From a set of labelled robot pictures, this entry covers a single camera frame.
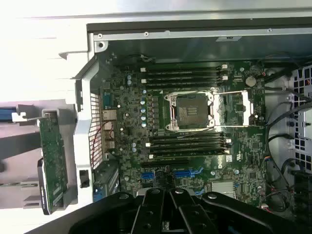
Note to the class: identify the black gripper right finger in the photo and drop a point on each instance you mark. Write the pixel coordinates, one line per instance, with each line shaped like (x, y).
(195, 217)

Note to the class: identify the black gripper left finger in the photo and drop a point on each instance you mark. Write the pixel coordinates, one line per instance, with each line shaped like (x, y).
(151, 212)

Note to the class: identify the silver chipset heatsink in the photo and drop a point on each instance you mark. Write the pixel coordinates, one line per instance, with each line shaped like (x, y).
(223, 189)

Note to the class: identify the blue expansion slot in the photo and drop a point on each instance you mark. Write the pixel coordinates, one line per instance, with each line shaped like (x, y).
(184, 174)

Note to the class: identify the long black expansion slot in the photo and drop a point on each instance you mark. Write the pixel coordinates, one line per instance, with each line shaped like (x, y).
(165, 164)

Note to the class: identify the green RAM stick with label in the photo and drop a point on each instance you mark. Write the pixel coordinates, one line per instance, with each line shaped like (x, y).
(187, 158)

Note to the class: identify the black RAM slot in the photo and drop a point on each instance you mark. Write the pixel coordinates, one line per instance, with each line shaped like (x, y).
(187, 142)
(187, 136)
(182, 78)
(182, 68)
(182, 84)
(187, 148)
(182, 73)

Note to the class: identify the grey open PC case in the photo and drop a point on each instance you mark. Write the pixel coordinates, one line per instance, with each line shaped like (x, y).
(83, 136)

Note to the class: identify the green motherboard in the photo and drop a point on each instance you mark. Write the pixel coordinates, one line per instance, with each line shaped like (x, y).
(136, 109)

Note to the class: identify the CPU socket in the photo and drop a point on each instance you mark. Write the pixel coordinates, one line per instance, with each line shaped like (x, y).
(192, 112)

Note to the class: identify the silver socket cover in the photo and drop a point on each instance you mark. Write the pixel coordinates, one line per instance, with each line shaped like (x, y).
(246, 109)

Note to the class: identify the grey parts rack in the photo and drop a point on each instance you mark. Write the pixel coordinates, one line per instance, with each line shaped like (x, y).
(22, 143)

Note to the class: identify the metal disk bay cage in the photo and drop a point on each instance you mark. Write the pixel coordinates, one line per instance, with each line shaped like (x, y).
(302, 117)

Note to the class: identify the coin cell battery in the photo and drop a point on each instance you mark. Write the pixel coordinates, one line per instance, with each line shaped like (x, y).
(250, 80)

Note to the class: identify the hard disk with blue bracket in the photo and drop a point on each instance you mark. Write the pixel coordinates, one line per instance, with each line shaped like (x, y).
(6, 114)

